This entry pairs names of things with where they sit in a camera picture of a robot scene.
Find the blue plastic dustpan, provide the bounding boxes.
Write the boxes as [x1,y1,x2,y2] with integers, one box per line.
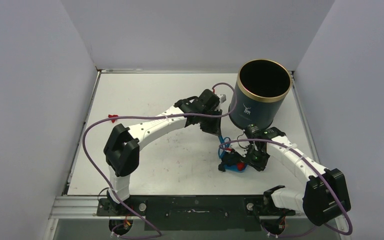
[220,155,251,175]

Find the blue hand brush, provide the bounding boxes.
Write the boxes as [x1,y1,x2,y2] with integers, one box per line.
[217,135,231,160]

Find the red paper scrap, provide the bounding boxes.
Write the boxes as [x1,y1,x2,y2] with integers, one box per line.
[107,114,119,123]
[236,162,246,172]

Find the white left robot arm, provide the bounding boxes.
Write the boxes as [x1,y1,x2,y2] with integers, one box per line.
[103,89,226,216]

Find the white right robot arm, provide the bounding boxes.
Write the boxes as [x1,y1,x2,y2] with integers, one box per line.
[244,124,351,226]

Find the dark green waste bin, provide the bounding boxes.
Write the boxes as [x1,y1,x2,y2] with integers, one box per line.
[228,59,292,130]

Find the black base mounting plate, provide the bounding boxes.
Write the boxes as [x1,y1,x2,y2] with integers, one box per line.
[95,194,296,233]

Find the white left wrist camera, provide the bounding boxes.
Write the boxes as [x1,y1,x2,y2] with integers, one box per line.
[217,94,227,104]

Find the aluminium rail frame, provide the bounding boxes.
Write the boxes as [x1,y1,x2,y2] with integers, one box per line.
[49,196,109,220]

